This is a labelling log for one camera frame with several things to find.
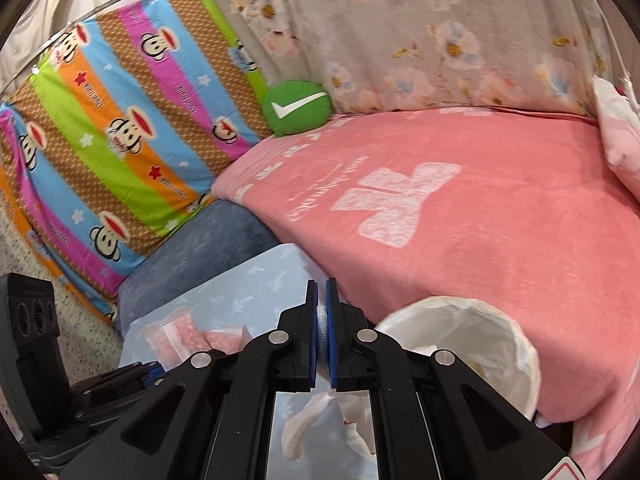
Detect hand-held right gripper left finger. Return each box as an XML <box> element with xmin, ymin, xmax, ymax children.
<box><xmin>60</xmin><ymin>280</ymin><xmax>319</xmax><ymax>480</ymax></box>

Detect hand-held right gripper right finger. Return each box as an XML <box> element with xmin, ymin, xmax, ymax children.
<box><xmin>325</xmin><ymin>277</ymin><xmax>586</xmax><ymax>480</ymax></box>

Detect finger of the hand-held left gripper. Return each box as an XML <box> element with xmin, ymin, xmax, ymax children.
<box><xmin>70</xmin><ymin>362</ymin><xmax>168</xmax><ymax>422</ymax></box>

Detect pink transparent packet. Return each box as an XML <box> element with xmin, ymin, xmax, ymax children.
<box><xmin>142</xmin><ymin>309</ymin><xmax>212</xmax><ymax>363</ymax></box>
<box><xmin>204</xmin><ymin>326</ymin><xmax>247</xmax><ymax>356</ymax></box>

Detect white tissue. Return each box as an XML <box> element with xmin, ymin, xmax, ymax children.
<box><xmin>279</xmin><ymin>304</ymin><xmax>377</xmax><ymax>462</ymax></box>

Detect trash bin with white bag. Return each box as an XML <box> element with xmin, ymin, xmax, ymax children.
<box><xmin>374</xmin><ymin>296</ymin><xmax>544</xmax><ymax>427</ymax></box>

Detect light blue patterned pillow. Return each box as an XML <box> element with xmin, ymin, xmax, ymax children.
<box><xmin>117</xmin><ymin>242</ymin><xmax>381</xmax><ymax>480</ymax></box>

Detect blue-grey cushion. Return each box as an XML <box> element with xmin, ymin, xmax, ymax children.
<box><xmin>117</xmin><ymin>199</ymin><xmax>282</xmax><ymax>332</ymax></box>

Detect pink bow print blanket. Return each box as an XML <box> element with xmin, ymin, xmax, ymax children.
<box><xmin>210</xmin><ymin>105</ymin><xmax>640</xmax><ymax>480</ymax></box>

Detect green round check-mark cushion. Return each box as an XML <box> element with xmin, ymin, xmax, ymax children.
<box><xmin>261</xmin><ymin>79</ymin><xmax>334</xmax><ymax>139</ymax></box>

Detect striped monkey pattern pillow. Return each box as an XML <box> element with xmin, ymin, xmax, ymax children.
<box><xmin>0</xmin><ymin>0</ymin><xmax>272</xmax><ymax>327</ymax></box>

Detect grey floral blanket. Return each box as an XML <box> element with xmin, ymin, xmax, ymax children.
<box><xmin>219</xmin><ymin>0</ymin><xmax>617</xmax><ymax>117</ymax></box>

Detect pink and white pillow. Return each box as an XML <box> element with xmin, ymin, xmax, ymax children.
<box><xmin>592</xmin><ymin>76</ymin><xmax>640</xmax><ymax>187</ymax></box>

